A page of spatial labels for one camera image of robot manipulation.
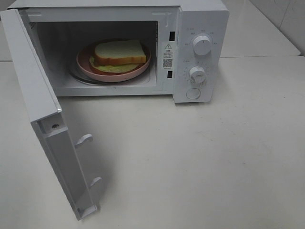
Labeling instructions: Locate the round white door button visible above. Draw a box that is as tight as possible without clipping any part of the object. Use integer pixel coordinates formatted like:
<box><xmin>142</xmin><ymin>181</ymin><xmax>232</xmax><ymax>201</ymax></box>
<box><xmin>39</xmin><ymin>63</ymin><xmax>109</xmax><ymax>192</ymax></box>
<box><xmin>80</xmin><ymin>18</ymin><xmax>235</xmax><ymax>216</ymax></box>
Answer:
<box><xmin>186</xmin><ymin>88</ymin><xmax>201</xmax><ymax>100</ymax></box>

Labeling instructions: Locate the white microwave oven body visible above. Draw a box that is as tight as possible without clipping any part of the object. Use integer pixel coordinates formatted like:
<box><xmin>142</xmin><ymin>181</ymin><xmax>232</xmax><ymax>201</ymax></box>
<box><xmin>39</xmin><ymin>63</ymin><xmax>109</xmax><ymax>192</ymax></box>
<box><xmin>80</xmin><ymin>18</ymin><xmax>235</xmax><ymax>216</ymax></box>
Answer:
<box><xmin>7</xmin><ymin>0</ymin><xmax>229</xmax><ymax>103</ymax></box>

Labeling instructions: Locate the sandwich with white bread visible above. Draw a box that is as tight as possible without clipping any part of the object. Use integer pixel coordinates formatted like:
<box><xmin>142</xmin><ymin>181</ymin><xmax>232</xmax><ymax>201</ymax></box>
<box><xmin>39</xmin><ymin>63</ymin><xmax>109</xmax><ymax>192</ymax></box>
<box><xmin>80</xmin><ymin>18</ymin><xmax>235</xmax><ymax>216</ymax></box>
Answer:
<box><xmin>89</xmin><ymin>40</ymin><xmax>147</xmax><ymax>74</ymax></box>

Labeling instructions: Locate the white upper microwave knob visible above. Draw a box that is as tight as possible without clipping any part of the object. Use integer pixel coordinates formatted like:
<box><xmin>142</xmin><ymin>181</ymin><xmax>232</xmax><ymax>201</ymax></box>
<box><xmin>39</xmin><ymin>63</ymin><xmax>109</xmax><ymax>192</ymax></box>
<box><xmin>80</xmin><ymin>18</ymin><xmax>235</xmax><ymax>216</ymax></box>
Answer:
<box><xmin>192</xmin><ymin>34</ymin><xmax>212</xmax><ymax>56</ymax></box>

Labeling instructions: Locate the white lower microwave knob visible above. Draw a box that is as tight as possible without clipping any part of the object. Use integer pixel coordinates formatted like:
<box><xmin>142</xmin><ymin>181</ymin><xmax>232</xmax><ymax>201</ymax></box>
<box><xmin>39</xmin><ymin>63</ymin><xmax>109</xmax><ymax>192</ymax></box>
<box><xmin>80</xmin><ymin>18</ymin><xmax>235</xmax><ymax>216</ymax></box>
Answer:
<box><xmin>189</xmin><ymin>66</ymin><xmax>206</xmax><ymax>83</ymax></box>

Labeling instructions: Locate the glass microwave turntable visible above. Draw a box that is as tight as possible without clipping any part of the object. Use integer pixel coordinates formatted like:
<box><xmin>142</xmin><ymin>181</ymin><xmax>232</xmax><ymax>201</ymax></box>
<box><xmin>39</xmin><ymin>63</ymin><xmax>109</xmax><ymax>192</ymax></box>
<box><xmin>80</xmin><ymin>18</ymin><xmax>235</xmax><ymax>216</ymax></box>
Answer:
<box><xmin>67</xmin><ymin>65</ymin><xmax>151</xmax><ymax>86</ymax></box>

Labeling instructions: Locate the white microwave knob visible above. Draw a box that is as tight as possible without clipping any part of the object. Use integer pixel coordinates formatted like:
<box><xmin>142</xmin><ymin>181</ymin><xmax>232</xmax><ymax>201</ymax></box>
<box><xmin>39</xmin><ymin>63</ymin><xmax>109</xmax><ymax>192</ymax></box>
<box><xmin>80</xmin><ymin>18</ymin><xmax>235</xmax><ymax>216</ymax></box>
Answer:
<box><xmin>189</xmin><ymin>66</ymin><xmax>206</xmax><ymax>83</ymax></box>
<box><xmin>192</xmin><ymin>34</ymin><xmax>212</xmax><ymax>56</ymax></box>

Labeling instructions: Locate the pink round plate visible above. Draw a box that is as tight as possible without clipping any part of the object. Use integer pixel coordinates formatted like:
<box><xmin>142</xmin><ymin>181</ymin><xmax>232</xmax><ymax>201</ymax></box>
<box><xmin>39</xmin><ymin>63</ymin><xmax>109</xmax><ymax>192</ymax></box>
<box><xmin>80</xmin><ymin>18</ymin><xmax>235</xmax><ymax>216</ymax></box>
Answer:
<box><xmin>76</xmin><ymin>39</ymin><xmax>152</xmax><ymax>82</ymax></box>

